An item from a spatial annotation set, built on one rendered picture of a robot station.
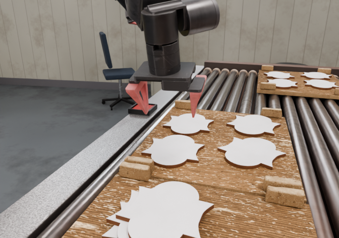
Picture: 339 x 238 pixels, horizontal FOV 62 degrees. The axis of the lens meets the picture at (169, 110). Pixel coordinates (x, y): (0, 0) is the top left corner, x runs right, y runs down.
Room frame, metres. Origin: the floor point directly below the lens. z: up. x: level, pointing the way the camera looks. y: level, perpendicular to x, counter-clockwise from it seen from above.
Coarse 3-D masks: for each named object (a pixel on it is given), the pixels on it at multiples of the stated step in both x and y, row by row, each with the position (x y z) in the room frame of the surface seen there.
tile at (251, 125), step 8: (240, 120) 0.75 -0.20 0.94; (248, 120) 0.75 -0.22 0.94; (256, 120) 0.75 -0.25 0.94; (264, 120) 0.75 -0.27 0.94; (240, 128) 0.69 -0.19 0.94; (248, 128) 0.69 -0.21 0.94; (256, 128) 0.69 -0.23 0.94; (264, 128) 0.69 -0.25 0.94; (272, 128) 0.69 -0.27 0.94; (248, 136) 0.65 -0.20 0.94; (256, 136) 0.65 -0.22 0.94
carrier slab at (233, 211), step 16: (112, 192) 0.42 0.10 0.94; (128, 192) 0.42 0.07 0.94; (208, 192) 0.42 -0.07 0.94; (224, 192) 0.42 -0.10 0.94; (96, 208) 0.38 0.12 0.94; (112, 208) 0.38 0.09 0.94; (224, 208) 0.38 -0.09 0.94; (240, 208) 0.38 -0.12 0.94; (256, 208) 0.38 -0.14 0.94; (272, 208) 0.38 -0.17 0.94; (288, 208) 0.38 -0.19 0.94; (304, 208) 0.38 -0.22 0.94; (80, 224) 0.34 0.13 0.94; (96, 224) 0.34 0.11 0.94; (112, 224) 0.34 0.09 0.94; (208, 224) 0.34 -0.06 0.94; (224, 224) 0.34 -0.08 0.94; (240, 224) 0.34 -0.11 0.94; (256, 224) 0.34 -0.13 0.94; (272, 224) 0.34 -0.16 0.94; (288, 224) 0.34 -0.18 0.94; (304, 224) 0.34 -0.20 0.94
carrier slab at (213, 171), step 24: (168, 120) 0.77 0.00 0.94; (216, 120) 0.77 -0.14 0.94; (144, 144) 0.61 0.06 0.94; (216, 144) 0.61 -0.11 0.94; (288, 144) 0.61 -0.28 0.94; (168, 168) 0.50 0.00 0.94; (192, 168) 0.50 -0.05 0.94; (216, 168) 0.50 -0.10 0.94; (240, 168) 0.50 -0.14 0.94; (264, 168) 0.50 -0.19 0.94; (288, 168) 0.50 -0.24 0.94; (240, 192) 0.43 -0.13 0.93; (264, 192) 0.42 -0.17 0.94
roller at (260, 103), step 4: (256, 92) 1.16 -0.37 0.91; (256, 96) 1.09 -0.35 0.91; (260, 96) 1.06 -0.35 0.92; (264, 96) 1.07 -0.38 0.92; (256, 100) 1.03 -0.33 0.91; (260, 100) 1.01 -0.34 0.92; (264, 100) 1.02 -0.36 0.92; (256, 104) 0.98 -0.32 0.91; (260, 104) 0.96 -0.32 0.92; (264, 104) 0.97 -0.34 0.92; (256, 108) 0.93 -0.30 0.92; (260, 108) 0.91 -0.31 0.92; (256, 112) 0.88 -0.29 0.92; (260, 112) 0.87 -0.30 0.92
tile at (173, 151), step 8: (168, 136) 0.64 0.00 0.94; (176, 136) 0.64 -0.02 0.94; (184, 136) 0.64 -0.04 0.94; (152, 144) 0.59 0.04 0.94; (160, 144) 0.59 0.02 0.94; (168, 144) 0.59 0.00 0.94; (176, 144) 0.59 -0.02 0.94; (184, 144) 0.59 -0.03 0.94; (192, 144) 0.59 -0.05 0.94; (200, 144) 0.59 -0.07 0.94; (144, 152) 0.56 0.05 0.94; (152, 152) 0.55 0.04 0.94; (160, 152) 0.55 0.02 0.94; (168, 152) 0.55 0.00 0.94; (176, 152) 0.55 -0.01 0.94; (184, 152) 0.55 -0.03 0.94; (192, 152) 0.55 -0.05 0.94; (160, 160) 0.52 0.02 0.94; (168, 160) 0.52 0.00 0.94; (176, 160) 0.52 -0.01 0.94; (184, 160) 0.52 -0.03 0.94; (192, 160) 0.53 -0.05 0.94
